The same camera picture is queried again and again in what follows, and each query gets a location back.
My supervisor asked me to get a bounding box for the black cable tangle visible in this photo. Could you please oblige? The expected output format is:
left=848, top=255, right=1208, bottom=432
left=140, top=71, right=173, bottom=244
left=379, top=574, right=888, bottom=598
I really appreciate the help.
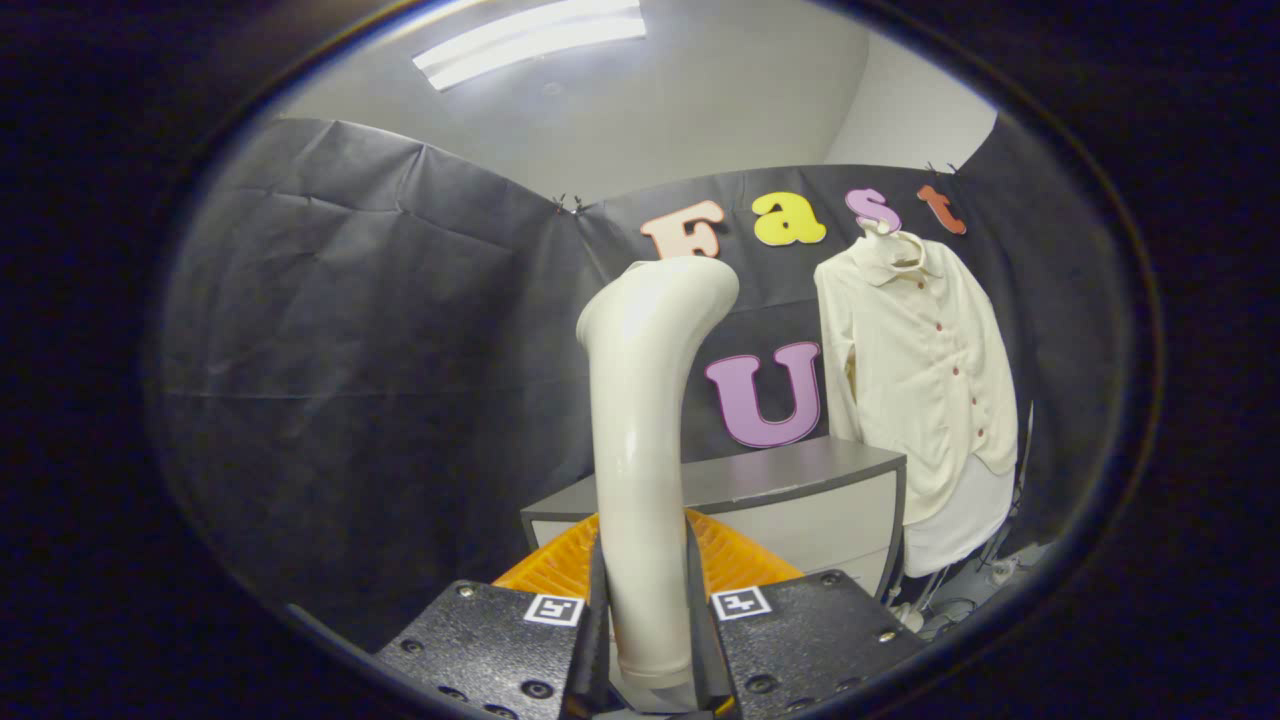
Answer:
left=925, top=560, right=1023, bottom=641

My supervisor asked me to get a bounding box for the white garment steamer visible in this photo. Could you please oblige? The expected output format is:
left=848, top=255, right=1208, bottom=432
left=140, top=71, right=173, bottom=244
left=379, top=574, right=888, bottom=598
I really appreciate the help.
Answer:
left=576, top=256, right=741, bottom=701

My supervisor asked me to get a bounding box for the cream button shirt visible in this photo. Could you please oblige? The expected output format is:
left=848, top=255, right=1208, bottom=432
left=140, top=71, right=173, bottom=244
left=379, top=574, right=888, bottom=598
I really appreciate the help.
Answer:
left=813, top=232, right=1021, bottom=526

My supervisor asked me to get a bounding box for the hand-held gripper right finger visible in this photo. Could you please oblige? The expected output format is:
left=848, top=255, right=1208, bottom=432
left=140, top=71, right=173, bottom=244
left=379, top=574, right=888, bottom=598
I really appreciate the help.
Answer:
left=683, top=508, right=926, bottom=719

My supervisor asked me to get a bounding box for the grey cabinet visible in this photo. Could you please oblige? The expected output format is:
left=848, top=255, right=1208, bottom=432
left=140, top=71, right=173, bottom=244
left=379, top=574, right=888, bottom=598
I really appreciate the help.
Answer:
left=520, top=435, right=908, bottom=601

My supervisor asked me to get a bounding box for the white fabric torso form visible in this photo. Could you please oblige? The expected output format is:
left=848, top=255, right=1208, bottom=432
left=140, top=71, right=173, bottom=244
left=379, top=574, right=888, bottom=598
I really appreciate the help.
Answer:
left=903, top=455, right=1018, bottom=579

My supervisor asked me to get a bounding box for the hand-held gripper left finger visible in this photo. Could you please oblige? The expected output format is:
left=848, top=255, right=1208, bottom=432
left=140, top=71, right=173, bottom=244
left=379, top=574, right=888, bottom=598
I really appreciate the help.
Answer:
left=375, top=510, right=611, bottom=720

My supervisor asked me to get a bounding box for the black backdrop cloth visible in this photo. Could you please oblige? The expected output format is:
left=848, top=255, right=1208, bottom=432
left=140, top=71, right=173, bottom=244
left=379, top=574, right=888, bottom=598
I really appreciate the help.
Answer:
left=150, top=115, right=1136, bottom=651

